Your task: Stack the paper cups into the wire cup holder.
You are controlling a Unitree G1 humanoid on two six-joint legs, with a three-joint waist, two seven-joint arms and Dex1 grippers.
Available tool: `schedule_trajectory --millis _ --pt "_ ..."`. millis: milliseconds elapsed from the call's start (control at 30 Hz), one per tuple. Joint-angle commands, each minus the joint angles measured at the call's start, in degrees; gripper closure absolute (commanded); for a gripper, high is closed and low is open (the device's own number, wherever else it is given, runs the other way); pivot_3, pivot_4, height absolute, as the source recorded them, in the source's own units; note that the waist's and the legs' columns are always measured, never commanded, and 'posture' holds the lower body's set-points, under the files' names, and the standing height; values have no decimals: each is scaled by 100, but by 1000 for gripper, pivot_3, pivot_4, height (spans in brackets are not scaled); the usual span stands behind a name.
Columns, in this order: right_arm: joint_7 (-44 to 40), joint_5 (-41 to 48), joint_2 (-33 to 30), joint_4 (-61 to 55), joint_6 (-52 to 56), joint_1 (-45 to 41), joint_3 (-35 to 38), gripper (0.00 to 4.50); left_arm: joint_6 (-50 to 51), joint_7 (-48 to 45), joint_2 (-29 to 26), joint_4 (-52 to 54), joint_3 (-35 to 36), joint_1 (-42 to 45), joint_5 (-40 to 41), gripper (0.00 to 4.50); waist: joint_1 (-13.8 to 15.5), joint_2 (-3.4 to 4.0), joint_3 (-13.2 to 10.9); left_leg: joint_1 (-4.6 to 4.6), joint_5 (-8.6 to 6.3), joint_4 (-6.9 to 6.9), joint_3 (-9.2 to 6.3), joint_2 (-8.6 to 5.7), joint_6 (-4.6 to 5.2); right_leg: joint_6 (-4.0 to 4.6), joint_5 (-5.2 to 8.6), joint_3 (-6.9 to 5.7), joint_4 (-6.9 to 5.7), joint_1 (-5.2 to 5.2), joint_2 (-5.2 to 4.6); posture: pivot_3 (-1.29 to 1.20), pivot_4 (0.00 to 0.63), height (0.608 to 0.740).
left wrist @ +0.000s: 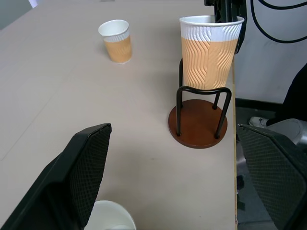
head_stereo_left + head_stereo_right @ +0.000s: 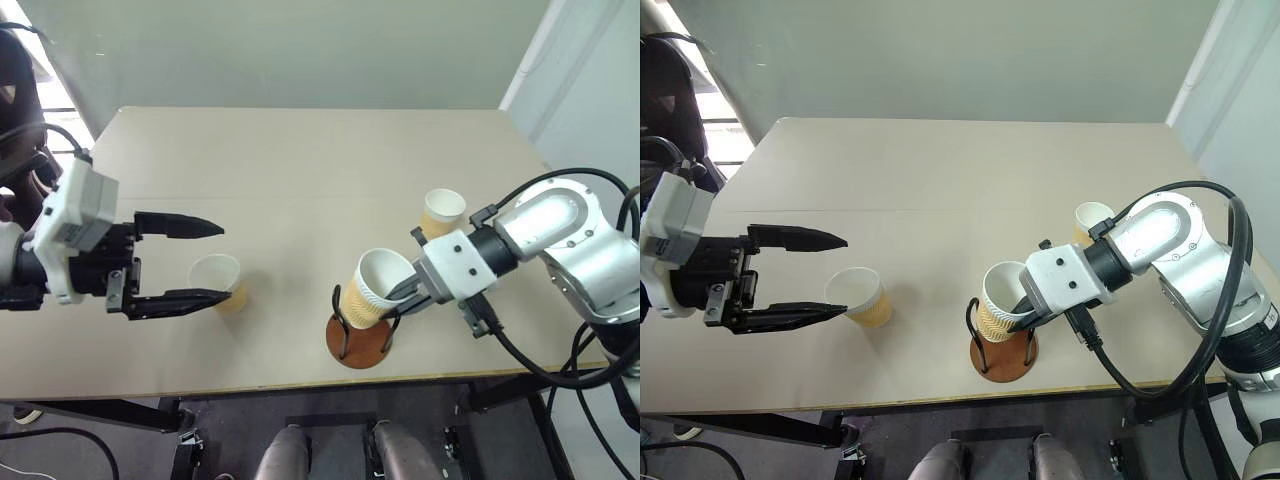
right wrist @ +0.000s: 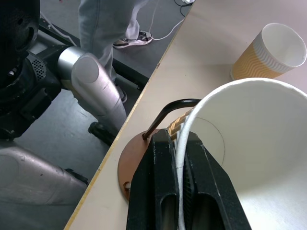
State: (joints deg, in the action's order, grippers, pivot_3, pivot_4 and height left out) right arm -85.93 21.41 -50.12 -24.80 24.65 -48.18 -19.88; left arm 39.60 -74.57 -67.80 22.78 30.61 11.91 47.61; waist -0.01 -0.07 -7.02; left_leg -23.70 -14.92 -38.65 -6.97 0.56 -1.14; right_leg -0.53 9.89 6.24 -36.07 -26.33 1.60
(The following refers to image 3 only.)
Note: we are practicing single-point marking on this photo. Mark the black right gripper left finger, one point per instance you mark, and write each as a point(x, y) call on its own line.
point(153, 182)

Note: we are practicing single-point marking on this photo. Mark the silver robot leg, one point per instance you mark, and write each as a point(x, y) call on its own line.
point(100, 83)
point(31, 177)

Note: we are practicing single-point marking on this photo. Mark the white paper cup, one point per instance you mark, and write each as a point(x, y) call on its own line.
point(263, 143)

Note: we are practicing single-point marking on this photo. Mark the black caster wheel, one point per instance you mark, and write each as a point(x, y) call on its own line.
point(102, 133)

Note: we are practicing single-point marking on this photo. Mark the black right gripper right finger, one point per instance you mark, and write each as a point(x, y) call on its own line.
point(208, 191)

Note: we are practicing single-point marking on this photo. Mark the orange striped paper cup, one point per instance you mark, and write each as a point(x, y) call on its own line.
point(254, 60)

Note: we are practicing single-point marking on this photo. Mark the person in grey trousers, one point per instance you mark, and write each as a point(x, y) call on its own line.
point(103, 26)

